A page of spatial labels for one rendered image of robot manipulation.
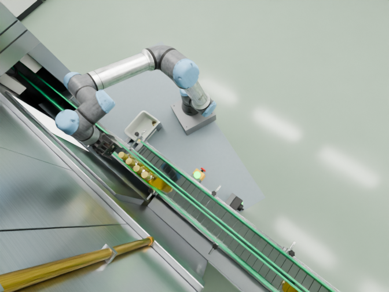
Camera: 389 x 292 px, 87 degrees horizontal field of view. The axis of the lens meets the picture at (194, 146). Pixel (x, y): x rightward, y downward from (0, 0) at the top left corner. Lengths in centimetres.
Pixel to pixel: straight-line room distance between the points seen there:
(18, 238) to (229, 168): 120
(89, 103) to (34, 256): 51
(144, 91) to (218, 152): 80
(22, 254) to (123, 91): 160
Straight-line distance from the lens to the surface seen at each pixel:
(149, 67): 99
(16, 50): 177
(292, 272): 134
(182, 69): 91
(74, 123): 78
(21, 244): 44
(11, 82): 198
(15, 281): 34
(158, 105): 170
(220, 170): 143
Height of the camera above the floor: 215
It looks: 69 degrees down
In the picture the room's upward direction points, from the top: 20 degrees counter-clockwise
